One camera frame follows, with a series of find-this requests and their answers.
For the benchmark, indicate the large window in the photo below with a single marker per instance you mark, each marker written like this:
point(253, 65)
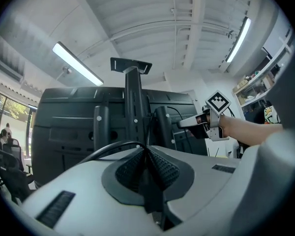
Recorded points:
point(12, 112)

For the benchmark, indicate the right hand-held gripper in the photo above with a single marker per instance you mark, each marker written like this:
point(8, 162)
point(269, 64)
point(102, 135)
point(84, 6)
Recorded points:
point(217, 102)

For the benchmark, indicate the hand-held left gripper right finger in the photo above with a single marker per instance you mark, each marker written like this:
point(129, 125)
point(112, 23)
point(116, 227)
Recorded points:
point(194, 166)

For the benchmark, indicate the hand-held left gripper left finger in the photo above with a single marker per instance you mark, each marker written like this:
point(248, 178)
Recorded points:
point(83, 193)

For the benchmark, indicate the large black screen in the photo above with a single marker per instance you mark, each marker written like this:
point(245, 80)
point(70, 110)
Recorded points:
point(64, 122)

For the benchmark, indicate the white wall shelf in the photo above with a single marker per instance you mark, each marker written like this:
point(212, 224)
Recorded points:
point(258, 82)

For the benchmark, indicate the round ceiling sensor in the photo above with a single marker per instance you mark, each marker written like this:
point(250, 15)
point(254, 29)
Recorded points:
point(67, 70)

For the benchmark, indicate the person's right forearm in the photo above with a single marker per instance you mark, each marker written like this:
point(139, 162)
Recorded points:
point(248, 130)

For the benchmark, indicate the black office chair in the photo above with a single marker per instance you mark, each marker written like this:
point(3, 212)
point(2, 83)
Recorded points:
point(12, 171)

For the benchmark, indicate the colourful patterned bag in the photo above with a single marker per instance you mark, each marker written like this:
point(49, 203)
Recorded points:
point(270, 114)

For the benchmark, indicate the long ceiling light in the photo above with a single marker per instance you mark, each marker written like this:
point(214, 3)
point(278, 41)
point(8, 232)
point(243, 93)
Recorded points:
point(76, 63)
point(239, 39)

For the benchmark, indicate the black screen stand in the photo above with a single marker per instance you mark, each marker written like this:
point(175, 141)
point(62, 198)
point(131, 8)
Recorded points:
point(132, 95)

